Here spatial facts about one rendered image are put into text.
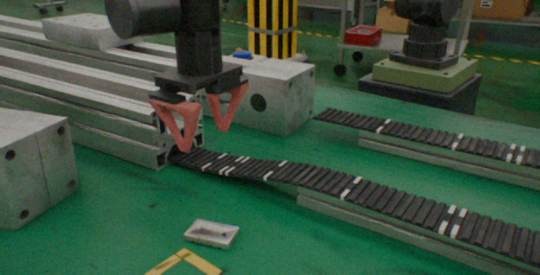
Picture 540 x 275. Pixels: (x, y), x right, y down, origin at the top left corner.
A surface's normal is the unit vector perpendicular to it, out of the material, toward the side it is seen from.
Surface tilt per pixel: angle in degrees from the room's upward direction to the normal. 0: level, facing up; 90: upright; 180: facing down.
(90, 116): 90
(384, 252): 0
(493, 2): 89
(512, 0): 89
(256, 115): 90
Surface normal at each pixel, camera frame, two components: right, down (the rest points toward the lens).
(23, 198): 0.94, 0.13
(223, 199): 0.00, -0.92
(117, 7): -0.70, 0.27
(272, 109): -0.54, 0.32
